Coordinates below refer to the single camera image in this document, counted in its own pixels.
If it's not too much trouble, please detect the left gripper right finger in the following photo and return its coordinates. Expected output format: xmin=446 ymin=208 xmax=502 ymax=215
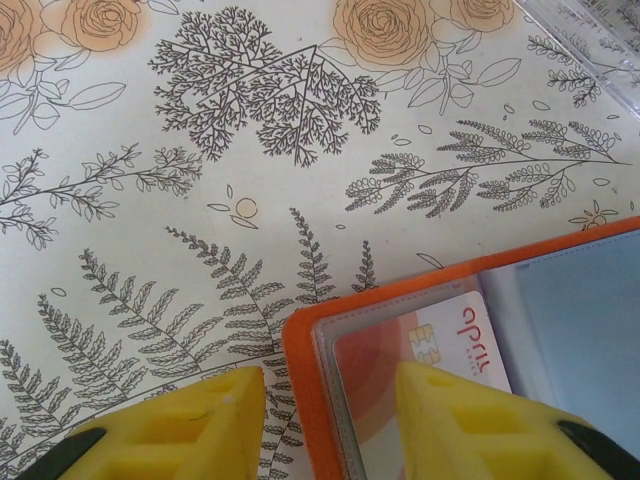
xmin=396 ymin=361 xmax=640 ymax=480

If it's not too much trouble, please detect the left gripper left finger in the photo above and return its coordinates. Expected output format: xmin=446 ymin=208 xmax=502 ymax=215
xmin=12 ymin=365 xmax=265 ymax=480

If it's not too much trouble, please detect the red and white credit card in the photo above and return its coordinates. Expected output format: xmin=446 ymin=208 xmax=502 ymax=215
xmin=331 ymin=289 xmax=516 ymax=480

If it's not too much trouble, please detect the orange card holder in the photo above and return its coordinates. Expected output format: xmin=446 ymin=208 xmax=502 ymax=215
xmin=281 ymin=215 xmax=640 ymax=480

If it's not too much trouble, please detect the clear acrylic card stand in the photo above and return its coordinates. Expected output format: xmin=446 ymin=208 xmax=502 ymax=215
xmin=514 ymin=0 xmax=640 ymax=121

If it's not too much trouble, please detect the floral tablecloth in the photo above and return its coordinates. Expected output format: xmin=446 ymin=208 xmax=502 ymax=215
xmin=0 ymin=0 xmax=640 ymax=480

